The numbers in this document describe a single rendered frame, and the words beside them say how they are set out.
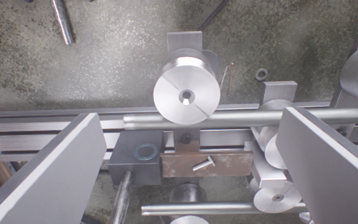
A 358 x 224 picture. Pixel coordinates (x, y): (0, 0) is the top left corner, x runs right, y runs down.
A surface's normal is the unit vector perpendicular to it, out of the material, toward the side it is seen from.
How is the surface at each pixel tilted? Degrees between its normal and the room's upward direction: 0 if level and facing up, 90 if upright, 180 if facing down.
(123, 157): 90
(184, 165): 0
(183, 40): 0
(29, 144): 0
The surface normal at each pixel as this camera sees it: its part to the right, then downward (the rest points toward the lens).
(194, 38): 0.00, 0.51
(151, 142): -0.04, -0.86
